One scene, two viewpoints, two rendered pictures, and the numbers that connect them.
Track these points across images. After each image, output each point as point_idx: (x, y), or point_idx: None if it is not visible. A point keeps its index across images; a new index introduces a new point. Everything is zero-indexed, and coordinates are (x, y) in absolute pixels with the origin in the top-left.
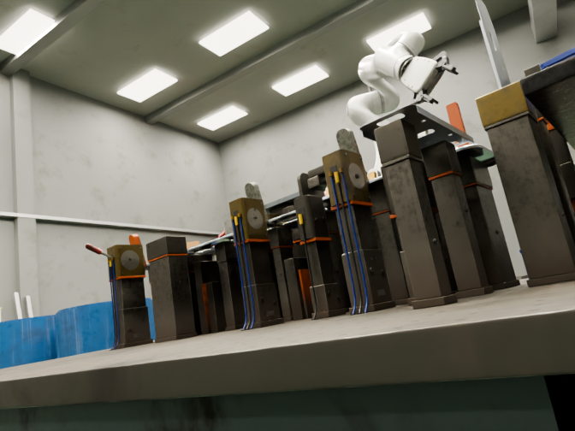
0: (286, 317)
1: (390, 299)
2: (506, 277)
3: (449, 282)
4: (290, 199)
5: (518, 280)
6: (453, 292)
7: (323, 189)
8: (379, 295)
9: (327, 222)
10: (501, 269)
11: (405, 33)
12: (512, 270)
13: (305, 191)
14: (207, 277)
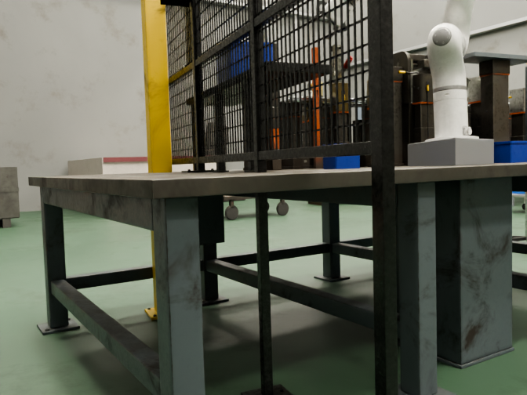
0: None
1: (308, 164)
2: (285, 164)
3: (282, 162)
4: (467, 63)
5: (292, 166)
6: (282, 166)
7: (423, 69)
8: (304, 162)
9: (367, 113)
10: (284, 161)
11: None
12: (292, 161)
13: (421, 72)
14: None
